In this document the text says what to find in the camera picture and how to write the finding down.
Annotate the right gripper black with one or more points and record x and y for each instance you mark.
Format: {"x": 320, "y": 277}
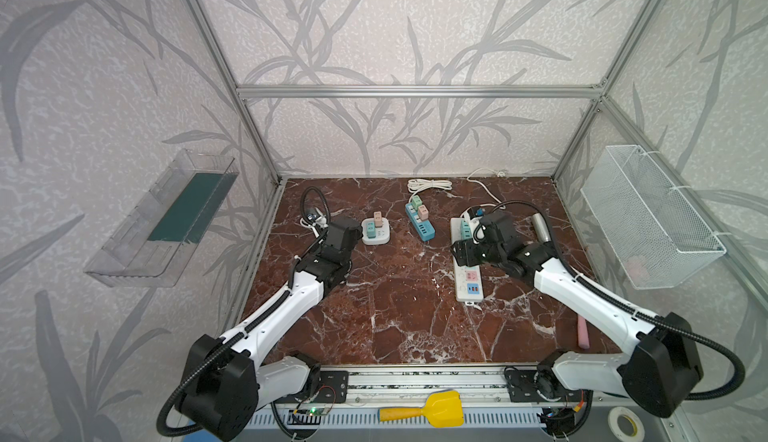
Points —
{"x": 471, "y": 247}

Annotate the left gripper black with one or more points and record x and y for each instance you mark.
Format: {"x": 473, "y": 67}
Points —
{"x": 327, "y": 226}

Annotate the white long power strip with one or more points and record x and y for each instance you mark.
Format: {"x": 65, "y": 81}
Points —
{"x": 468, "y": 282}

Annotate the white square power strip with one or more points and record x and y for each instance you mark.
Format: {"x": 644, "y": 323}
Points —
{"x": 319, "y": 222}

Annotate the pink plug adapter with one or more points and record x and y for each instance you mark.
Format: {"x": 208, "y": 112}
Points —
{"x": 423, "y": 213}
{"x": 378, "y": 219}

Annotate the blue power strip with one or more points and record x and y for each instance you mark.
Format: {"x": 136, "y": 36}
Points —
{"x": 416, "y": 186}

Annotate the green plug adapter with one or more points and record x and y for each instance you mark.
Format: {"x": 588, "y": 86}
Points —
{"x": 416, "y": 201}

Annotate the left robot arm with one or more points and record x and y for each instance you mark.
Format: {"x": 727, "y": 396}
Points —
{"x": 225, "y": 379}

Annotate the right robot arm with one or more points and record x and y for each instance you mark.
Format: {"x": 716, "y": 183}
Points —
{"x": 658, "y": 366}

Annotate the silver hair dryer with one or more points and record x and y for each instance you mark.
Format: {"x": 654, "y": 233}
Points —
{"x": 541, "y": 228}

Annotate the purple pink toy rake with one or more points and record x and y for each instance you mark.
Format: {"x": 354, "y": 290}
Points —
{"x": 583, "y": 337}

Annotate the yellow toy shovel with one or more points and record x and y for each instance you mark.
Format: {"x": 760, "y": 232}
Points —
{"x": 442, "y": 410}

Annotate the white tape roll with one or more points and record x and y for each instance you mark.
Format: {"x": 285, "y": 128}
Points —
{"x": 625, "y": 425}

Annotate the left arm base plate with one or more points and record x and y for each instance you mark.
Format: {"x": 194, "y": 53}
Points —
{"x": 323, "y": 386}

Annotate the aluminium frame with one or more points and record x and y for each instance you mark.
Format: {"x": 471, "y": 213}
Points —
{"x": 535, "y": 87}

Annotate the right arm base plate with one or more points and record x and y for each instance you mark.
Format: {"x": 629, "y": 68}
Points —
{"x": 530, "y": 385}

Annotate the white wire basket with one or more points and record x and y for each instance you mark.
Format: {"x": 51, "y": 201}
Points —
{"x": 657, "y": 235}

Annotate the clear plastic wall shelf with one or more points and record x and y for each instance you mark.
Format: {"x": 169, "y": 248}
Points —
{"x": 155, "y": 242}

